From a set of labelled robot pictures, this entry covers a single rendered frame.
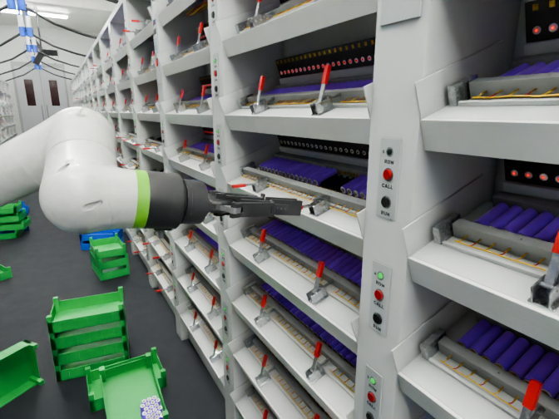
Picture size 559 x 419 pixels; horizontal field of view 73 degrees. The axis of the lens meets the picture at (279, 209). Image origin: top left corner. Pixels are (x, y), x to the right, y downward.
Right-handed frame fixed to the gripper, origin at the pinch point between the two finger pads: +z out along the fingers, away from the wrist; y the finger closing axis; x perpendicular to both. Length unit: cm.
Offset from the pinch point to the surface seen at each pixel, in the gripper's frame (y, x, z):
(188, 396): -74, -97, 14
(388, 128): 19.9, 16.3, 3.8
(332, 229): 7.0, -2.8, 7.3
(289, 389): -18, -57, 23
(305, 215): -1.6, -2.1, 6.9
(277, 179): -21.3, 2.7, 10.6
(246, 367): -36, -60, 18
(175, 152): -114, 1, 10
